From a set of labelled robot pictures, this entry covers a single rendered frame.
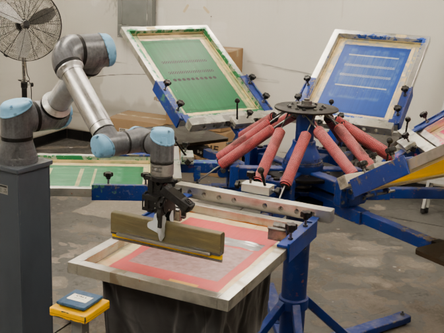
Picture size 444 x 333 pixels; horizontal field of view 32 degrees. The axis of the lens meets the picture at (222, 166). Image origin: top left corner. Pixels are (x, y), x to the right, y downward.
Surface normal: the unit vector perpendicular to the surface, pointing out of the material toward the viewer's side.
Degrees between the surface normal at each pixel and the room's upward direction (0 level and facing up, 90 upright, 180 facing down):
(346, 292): 0
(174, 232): 90
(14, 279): 90
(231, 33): 90
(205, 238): 90
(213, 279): 0
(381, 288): 0
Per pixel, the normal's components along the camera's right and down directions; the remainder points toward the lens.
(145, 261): 0.04, -0.96
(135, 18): -0.43, 0.22
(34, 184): 0.85, 0.17
